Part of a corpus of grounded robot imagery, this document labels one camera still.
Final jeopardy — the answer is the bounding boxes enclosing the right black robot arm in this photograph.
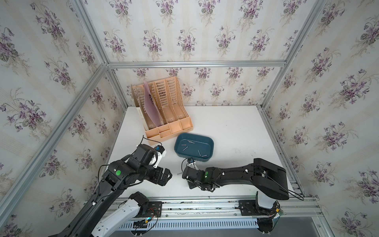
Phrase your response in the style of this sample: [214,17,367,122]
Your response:
[182,158,304,209]

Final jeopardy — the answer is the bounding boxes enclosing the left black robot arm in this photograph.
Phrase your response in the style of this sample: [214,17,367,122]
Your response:
[57,144,172,237]

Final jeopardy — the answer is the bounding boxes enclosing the teal plastic storage box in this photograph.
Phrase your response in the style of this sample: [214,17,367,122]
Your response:
[174,133,214,162]

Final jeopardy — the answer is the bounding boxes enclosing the purple translucent folder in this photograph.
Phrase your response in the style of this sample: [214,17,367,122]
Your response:
[143,81,163,127]

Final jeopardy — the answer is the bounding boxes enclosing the peach plastic file organizer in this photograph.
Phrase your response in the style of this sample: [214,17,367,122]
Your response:
[132,77,193,145]

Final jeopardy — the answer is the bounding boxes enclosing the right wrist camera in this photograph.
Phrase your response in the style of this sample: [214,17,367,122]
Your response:
[186,158,197,169]

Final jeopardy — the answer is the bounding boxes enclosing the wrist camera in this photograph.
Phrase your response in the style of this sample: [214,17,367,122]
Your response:
[186,158,197,169]
[152,145,167,168]

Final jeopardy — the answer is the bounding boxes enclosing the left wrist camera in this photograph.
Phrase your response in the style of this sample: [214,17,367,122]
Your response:
[152,145,167,168]

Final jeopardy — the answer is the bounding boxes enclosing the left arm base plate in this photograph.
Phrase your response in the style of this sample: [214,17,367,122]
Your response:
[135,201,163,218]

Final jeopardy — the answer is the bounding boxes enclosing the aluminium front rail frame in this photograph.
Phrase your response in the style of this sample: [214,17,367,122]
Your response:
[115,198,333,237]

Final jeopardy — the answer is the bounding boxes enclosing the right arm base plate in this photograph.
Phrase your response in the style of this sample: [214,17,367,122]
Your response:
[238,199,280,217]

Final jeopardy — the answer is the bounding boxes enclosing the aluminium cage frame bars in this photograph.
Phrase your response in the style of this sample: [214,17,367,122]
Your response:
[1,1,326,226]

